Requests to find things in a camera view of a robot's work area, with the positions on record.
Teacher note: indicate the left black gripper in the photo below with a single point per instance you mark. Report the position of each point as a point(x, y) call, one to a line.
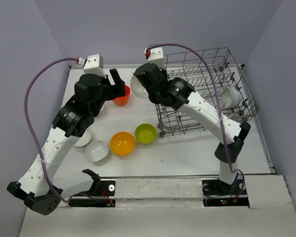
point(117, 90)

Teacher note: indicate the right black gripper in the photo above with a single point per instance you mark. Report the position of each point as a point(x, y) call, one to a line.
point(164, 72)

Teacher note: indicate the white round bowl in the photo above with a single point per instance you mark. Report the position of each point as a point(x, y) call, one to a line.
point(138, 90)
point(230, 97)

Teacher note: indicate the white bowl under arm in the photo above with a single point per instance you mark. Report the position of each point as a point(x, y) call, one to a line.
point(84, 139)

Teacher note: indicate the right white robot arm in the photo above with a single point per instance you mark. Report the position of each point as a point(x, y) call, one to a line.
point(182, 97)

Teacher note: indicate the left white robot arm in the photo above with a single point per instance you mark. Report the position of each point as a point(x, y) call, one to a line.
point(38, 189)

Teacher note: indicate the orange square bowl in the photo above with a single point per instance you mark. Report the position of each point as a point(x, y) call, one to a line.
point(122, 101)

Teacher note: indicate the green round bowl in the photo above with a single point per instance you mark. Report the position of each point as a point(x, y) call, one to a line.
point(145, 133)

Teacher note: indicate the yellow round bowl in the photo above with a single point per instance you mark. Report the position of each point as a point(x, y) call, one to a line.
point(122, 144)

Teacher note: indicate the white square bowl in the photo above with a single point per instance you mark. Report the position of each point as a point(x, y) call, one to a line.
point(96, 151)

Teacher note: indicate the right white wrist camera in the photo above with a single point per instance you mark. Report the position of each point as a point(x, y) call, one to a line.
point(155, 56)

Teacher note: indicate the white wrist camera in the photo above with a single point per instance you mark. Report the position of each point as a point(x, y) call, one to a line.
point(155, 56)
point(94, 65)

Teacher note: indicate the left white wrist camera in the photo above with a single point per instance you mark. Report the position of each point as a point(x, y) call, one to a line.
point(94, 65)

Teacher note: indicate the grey wire dish rack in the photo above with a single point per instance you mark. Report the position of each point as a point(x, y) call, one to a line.
point(223, 72)

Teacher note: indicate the metal front rail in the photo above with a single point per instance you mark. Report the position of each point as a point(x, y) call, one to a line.
point(164, 176)

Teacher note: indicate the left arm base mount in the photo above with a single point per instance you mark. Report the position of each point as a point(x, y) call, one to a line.
point(101, 193)

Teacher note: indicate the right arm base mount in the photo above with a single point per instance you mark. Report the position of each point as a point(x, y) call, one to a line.
point(219, 194)

